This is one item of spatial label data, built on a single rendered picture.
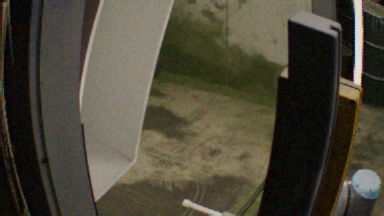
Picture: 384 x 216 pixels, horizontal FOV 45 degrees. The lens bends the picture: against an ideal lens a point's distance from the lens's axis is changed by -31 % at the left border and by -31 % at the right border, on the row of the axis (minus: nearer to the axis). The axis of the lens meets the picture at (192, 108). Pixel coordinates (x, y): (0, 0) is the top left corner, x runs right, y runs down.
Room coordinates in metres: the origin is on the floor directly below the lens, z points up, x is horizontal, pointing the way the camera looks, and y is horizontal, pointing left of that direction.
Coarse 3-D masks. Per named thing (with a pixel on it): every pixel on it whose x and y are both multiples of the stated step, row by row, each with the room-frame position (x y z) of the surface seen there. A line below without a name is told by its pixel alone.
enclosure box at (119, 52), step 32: (96, 0) 1.55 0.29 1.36; (128, 0) 2.18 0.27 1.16; (160, 0) 2.13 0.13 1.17; (96, 32) 2.24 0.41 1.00; (128, 32) 2.18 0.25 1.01; (160, 32) 2.12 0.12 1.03; (96, 64) 2.24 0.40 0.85; (128, 64) 2.17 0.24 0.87; (96, 96) 2.24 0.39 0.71; (128, 96) 2.17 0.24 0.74; (96, 128) 2.24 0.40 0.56; (128, 128) 2.17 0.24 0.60; (96, 160) 2.09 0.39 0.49; (128, 160) 2.15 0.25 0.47; (96, 192) 1.86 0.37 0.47
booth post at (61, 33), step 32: (32, 0) 0.77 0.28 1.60; (64, 0) 0.87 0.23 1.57; (0, 32) 0.82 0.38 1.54; (32, 32) 0.78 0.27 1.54; (64, 32) 0.88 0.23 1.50; (32, 64) 0.78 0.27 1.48; (64, 64) 0.88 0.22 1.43; (32, 96) 0.78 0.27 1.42; (64, 96) 0.88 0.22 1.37; (32, 128) 0.77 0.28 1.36; (64, 128) 0.88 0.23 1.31; (0, 160) 0.84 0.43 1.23; (32, 160) 0.78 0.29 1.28; (64, 160) 0.86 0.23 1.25; (32, 192) 0.79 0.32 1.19; (64, 192) 0.84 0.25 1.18
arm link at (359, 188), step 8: (360, 176) 1.30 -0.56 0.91; (368, 176) 1.30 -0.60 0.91; (376, 176) 1.29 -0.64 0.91; (352, 184) 1.27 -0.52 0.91; (360, 184) 1.25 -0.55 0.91; (368, 184) 1.25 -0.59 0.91; (376, 184) 1.24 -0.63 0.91; (352, 192) 1.25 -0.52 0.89; (360, 192) 1.22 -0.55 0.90; (368, 192) 1.21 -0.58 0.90; (376, 192) 1.22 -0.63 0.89; (352, 200) 1.22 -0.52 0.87; (360, 200) 1.21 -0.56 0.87; (368, 200) 1.20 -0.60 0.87; (352, 208) 1.21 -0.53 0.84; (360, 208) 1.21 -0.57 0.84; (368, 208) 1.21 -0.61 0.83
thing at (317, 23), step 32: (288, 32) 0.51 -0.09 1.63; (320, 32) 0.49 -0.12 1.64; (288, 64) 0.51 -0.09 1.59; (320, 64) 0.49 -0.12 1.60; (288, 96) 0.51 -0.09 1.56; (320, 96) 0.49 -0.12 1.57; (288, 128) 0.50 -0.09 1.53; (320, 128) 0.49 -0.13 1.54; (288, 160) 0.50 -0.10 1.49; (320, 160) 0.48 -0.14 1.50; (288, 192) 0.50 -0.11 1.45
